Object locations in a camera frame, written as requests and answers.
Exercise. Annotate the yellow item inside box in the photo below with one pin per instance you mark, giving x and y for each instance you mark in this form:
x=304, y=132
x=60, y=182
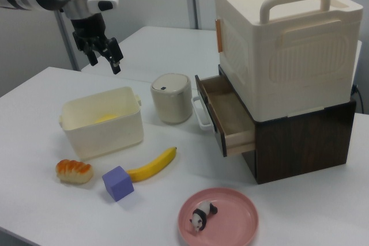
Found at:
x=106, y=118

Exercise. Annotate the small cream lidded trash can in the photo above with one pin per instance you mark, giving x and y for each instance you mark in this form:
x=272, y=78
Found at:
x=173, y=102

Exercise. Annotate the panda figurine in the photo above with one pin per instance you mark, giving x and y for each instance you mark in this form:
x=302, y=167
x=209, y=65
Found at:
x=201, y=214

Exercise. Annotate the grey metal post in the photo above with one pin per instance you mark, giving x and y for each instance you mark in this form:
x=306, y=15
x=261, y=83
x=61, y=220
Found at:
x=66, y=44

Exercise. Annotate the cream plastic box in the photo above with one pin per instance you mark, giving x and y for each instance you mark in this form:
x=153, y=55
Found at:
x=106, y=136

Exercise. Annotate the yellow banana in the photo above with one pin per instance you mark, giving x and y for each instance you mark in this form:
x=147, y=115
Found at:
x=152, y=165

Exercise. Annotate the toy bread roll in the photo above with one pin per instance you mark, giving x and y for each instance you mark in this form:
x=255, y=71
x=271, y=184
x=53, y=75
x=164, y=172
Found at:
x=74, y=171

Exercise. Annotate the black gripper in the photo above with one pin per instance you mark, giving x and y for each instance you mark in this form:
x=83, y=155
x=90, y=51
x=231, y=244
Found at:
x=88, y=28

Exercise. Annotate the purple cube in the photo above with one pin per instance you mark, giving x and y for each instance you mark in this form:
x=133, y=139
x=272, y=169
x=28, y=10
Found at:
x=118, y=184

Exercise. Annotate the dark wood cabinet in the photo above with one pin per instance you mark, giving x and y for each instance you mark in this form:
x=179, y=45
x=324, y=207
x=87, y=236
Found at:
x=299, y=148

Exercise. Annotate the pink plate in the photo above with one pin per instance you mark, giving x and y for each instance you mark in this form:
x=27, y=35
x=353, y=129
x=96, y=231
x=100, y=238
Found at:
x=230, y=223

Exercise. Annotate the large cream storage box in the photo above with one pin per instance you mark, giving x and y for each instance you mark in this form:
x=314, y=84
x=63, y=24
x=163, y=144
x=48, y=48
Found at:
x=288, y=56

